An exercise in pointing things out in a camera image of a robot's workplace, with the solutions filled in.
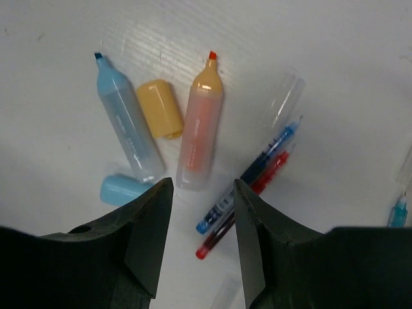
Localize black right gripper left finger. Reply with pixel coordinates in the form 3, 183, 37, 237
1, 178, 174, 308

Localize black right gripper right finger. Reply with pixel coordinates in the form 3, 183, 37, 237
234, 180, 411, 308

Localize red pen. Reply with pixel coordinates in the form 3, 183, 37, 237
196, 143, 295, 259

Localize teal pen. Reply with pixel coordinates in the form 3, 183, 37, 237
387, 192, 408, 228

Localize clear pen cap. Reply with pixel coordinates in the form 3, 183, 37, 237
396, 149, 411, 188
211, 274, 245, 309
266, 71, 306, 130

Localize blue pen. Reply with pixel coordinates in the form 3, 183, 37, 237
196, 115, 303, 234

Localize orange highlighter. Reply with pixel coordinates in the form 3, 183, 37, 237
176, 51, 223, 191

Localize clear pen cap by jar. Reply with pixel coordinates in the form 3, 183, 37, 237
396, 149, 411, 188

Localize yellow highlighter cap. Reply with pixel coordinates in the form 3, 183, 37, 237
136, 79, 183, 140

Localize blue highlighter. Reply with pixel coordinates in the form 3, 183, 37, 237
94, 52, 164, 183

